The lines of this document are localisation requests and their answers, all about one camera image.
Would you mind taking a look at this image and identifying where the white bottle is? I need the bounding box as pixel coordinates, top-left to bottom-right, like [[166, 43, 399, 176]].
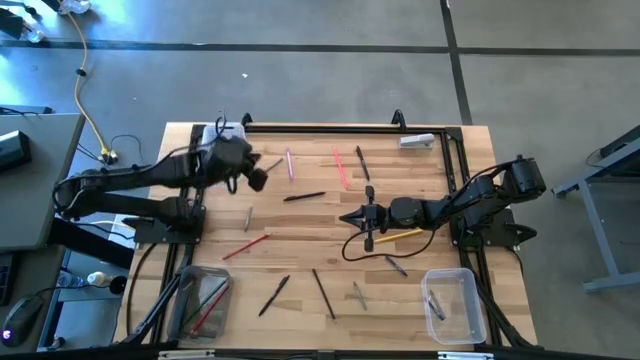
[[86, 270, 112, 288]]

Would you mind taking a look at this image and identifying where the white metal bracket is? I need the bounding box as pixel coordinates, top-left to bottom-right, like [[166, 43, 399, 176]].
[[157, 349, 217, 360], [437, 350, 495, 360]]

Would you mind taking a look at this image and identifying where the dark blue pencil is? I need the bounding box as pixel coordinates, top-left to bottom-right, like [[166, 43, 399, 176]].
[[311, 268, 337, 321]]

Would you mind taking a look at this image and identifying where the yellow cable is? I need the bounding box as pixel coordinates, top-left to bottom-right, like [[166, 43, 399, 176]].
[[58, 8, 120, 165]]

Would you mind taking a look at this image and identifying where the black table frame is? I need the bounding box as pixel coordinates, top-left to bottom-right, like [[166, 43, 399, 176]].
[[114, 123, 539, 360]]

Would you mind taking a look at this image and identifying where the grey desk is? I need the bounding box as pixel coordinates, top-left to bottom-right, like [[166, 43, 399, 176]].
[[0, 112, 86, 252]]

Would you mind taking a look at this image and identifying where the white stapler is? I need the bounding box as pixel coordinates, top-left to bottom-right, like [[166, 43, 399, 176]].
[[398, 132, 436, 150]]

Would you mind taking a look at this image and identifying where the grey metal table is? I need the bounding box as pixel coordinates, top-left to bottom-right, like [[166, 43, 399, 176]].
[[551, 123, 640, 295]]

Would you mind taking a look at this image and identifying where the black box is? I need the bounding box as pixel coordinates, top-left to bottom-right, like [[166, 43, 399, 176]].
[[0, 129, 33, 175]]

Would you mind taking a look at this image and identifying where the clear water bottle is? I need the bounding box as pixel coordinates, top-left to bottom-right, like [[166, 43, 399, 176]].
[[55, 271, 90, 290]]

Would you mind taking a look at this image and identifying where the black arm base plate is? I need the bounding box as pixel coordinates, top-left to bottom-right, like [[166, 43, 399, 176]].
[[122, 215, 207, 246], [449, 208, 539, 251]]

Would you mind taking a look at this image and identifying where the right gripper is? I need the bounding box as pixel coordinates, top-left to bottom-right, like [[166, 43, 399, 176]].
[[338, 185, 392, 253]]

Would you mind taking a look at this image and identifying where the yellow pencil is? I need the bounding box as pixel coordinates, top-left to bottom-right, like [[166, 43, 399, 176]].
[[374, 228, 425, 245]]

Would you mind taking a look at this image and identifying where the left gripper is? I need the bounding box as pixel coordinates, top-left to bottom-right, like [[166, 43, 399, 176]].
[[199, 137, 269, 193]]

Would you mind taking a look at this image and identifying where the green pencil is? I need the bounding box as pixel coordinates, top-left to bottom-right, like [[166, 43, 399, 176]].
[[183, 278, 230, 327]]

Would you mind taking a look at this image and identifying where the red pencil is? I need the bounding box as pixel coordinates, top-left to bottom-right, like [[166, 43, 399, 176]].
[[190, 284, 231, 336], [222, 233, 272, 262]]

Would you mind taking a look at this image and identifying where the black pen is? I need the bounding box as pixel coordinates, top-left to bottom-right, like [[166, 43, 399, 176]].
[[282, 191, 327, 203], [355, 145, 371, 183], [257, 274, 291, 318]]

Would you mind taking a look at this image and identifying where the pink marker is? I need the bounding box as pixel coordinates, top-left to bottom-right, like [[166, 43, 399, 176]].
[[332, 145, 350, 191]]

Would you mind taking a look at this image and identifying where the black computer mouse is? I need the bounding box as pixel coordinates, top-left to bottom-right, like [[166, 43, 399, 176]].
[[1, 294, 45, 348]]

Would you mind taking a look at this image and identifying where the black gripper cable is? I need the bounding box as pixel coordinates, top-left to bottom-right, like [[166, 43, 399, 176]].
[[341, 227, 439, 263]]

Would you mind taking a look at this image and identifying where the black keyboard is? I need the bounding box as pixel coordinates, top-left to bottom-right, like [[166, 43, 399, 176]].
[[0, 251, 17, 307]]

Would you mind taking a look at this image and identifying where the clear plastic bin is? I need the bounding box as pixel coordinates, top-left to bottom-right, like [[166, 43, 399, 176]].
[[420, 267, 488, 347], [201, 122, 248, 152]]

